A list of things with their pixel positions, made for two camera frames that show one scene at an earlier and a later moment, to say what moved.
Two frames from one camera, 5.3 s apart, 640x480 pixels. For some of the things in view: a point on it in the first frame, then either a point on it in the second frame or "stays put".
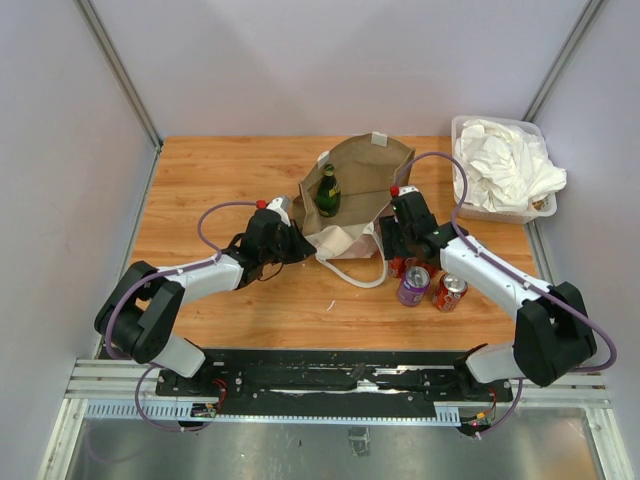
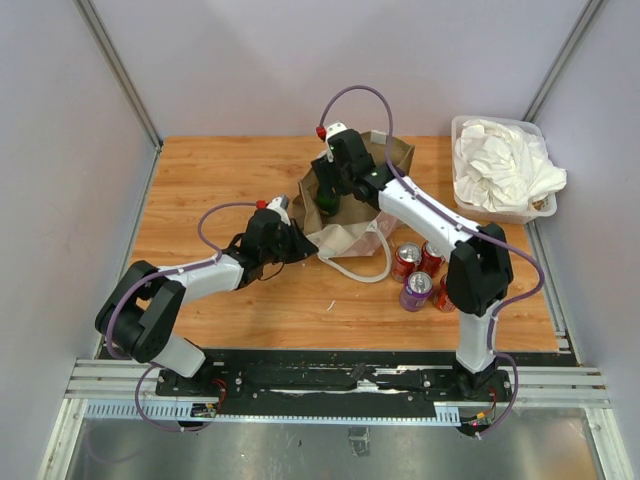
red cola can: [452, 289] stays put
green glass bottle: [328, 196] stays put
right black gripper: [390, 228] → [323, 172]
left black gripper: [301, 247] stays put
